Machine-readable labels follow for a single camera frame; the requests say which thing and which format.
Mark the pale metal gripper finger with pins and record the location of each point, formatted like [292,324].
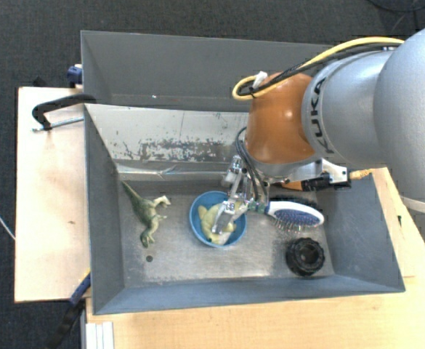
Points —
[219,221]
[230,226]

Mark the yellow soft toy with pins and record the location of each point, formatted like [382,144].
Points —
[207,221]

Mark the blue bowl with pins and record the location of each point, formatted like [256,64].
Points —
[195,224]

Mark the grey metal bin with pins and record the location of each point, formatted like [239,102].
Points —
[183,264]

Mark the white and blue hairbrush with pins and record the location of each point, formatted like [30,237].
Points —
[299,217]

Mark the green toy dinosaur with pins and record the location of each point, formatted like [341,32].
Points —
[147,211]

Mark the black round ribbed cap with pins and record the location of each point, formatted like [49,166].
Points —
[304,256]

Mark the pale wood flat board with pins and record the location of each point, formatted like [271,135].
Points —
[50,202]

